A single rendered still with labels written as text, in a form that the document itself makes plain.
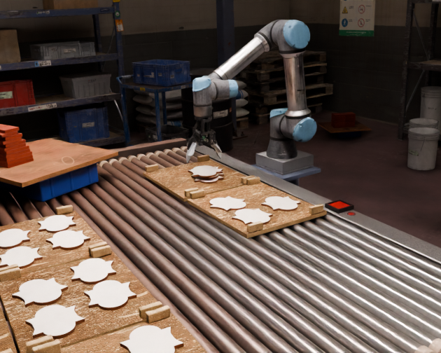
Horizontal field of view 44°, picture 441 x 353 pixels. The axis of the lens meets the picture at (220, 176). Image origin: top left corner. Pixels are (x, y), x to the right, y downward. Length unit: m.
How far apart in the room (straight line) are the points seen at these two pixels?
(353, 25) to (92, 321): 6.89
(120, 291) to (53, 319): 0.19
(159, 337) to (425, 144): 4.59
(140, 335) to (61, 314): 0.23
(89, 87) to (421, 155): 3.62
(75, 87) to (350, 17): 3.83
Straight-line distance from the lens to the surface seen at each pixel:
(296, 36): 2.40
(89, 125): 6.50
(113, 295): 1.50
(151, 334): 1.33
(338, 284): 1.58
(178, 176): 2.41
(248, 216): 1.94
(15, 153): 2.42
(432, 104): 6.68
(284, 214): 1.98
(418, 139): 5.64
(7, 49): 6.20
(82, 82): 6.38
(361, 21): 7.84
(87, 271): 1.64
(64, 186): 2.36
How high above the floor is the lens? 1.68
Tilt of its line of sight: 18 degrees down
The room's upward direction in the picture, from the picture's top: 2 degrees counter-clockwise
